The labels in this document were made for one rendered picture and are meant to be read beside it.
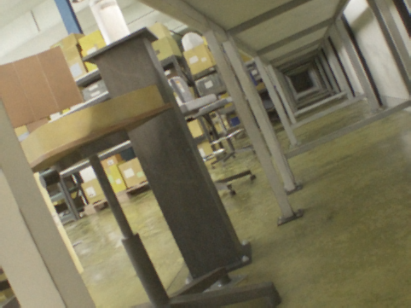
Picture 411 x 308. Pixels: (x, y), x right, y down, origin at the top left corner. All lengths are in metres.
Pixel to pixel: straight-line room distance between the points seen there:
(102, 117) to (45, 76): 0.49
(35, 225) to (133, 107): 0.82
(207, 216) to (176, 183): 0.15
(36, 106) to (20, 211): 1.19
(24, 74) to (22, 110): 0.12
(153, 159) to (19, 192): 1.30
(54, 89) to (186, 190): 0.54
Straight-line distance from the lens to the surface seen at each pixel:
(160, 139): 1.66
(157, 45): 6.64
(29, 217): 0.39
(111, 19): 1.77
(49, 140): 1.10
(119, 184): 6.80
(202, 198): 1.67
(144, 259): 1.31
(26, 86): 1.58
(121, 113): 1.17
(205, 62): 8.93
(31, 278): 0.40
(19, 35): 11.15
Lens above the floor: 0.47
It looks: 2 degrees down
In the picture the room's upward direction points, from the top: 24 degrees counter-clockwise
